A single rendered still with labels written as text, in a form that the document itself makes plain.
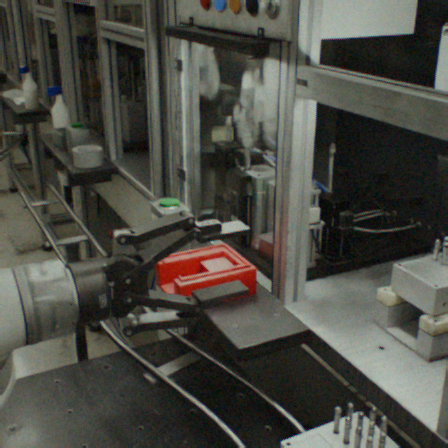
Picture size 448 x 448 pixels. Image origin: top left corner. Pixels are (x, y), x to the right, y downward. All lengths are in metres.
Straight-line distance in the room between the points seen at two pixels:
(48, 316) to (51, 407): 0.63
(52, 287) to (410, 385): 0.54
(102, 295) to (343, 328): 0.50
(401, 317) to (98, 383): 0.63
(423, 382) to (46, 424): 0.69
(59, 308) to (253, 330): 0.45
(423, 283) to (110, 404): 0.65
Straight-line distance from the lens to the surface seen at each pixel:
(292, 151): 1.03
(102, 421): 1.26
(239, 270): 1.14
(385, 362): 1.02
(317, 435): 0.84
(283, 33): 1.01
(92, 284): 0.71
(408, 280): 1.04
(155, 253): 0.74
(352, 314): 1.13
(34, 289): 0.70
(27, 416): 1.30
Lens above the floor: 1.47
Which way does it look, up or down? 23 degrees down
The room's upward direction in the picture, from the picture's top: straight up
